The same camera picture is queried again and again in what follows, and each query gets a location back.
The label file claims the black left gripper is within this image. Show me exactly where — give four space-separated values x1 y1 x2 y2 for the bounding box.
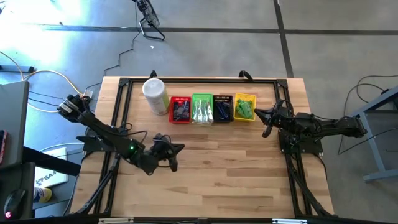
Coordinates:
150 133 186 173

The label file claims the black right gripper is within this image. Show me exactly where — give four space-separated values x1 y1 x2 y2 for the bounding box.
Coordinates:
254 107 293 138

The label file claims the red toothbrush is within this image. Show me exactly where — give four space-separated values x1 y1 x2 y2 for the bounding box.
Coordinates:
204 100 214 124

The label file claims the yellow plastic basket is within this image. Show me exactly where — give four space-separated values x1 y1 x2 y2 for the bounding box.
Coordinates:
233 92 257 123

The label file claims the red plastic basket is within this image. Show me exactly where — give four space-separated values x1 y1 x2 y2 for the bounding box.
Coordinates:
169 95 192 124

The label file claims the black plastic basket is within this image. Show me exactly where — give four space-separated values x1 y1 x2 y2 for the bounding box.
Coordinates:
212 95 234 123

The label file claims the green plastic basket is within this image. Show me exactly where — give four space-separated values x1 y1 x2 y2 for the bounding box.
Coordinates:
191 93 214 126

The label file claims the white green wipes canister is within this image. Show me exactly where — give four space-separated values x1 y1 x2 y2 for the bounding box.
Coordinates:
142 77 171 116

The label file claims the white printed box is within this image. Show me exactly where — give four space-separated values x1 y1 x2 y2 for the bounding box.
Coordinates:
33 147 69 188

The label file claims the black desk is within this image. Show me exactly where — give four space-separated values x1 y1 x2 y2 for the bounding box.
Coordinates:
0 145 82 219

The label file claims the grey metal table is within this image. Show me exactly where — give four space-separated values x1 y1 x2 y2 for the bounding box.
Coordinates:
344 86 398 182

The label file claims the black floor fan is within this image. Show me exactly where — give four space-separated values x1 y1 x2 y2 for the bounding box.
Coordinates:
132 0 166 42

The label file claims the yellow white cup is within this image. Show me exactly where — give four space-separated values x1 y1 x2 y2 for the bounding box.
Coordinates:
32 186 53 203

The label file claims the grey computer case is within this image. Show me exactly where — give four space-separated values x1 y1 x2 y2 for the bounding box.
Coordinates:
0 80 30 169

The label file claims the black computer mouse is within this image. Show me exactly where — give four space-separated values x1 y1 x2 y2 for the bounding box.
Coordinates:
2 188 27 220

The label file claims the grey floor power strip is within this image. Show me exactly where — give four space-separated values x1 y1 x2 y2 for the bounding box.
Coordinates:
0 65 35 73

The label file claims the black aluminium table frame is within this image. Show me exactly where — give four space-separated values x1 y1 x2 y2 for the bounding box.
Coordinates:
76 77 335 218

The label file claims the silver aluminium bracket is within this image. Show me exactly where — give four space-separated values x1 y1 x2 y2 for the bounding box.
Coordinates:
98 217 135 224
272 218 308 224

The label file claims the black floor cable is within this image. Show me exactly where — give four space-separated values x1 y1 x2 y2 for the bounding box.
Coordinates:
337 74 398 156

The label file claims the black fan cable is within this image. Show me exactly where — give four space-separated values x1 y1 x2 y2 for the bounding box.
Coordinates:
103 30 141 77

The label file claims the cream floor cable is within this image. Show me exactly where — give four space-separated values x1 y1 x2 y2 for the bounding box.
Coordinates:
0 51 85 113

